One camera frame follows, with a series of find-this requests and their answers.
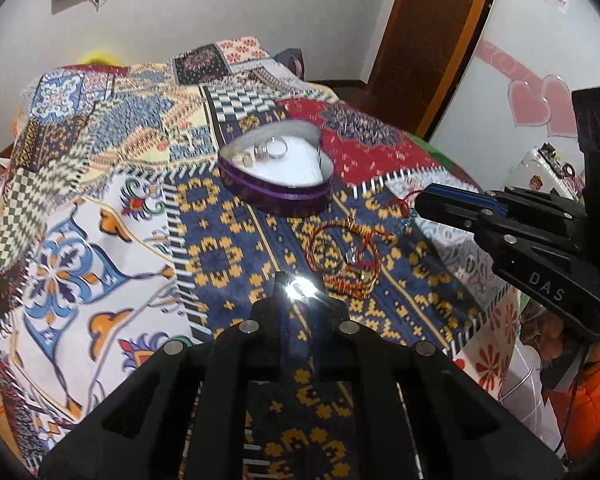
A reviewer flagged red cord blue bead bracelet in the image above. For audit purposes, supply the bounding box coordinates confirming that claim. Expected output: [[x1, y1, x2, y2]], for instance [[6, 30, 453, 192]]
[[386, 187, 426, 236]]

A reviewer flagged red string bracelet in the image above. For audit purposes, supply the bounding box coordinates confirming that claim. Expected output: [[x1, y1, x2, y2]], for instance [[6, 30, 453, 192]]
[[304, 216, 394, 294]]

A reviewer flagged silver ring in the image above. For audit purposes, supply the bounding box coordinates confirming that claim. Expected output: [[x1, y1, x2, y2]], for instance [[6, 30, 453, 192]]
[[251, 136, 289, 162]]

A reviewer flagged purple heart-shaped jewelry box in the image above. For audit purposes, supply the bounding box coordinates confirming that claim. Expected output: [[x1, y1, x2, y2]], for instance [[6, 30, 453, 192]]
[[218, 119, 335, 218]]

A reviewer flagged yellow plush pillow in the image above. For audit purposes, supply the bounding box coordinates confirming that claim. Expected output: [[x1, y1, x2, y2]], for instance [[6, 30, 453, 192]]
[[79, 50, 123, 67]]

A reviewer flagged person's right hand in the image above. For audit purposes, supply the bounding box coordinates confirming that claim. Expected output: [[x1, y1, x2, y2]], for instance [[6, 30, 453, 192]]
[[519, 300, 565, 361]]

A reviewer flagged white suitcase with stickers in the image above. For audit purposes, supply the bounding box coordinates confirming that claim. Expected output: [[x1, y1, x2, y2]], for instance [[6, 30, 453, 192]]
[[503, 143, 584, 203]]

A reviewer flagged dark bag beside bed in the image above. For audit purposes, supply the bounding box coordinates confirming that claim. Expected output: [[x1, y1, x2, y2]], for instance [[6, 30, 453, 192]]
[[274, 48, 306, 80]]

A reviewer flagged colourful patchwork bedspread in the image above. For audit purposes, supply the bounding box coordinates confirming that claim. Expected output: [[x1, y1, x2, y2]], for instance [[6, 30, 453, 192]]
[[0, 37, 518, 472]]

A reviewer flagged brown wooden door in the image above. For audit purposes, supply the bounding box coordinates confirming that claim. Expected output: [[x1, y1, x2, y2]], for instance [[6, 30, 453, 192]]
[[363, 0, 493, 139]]

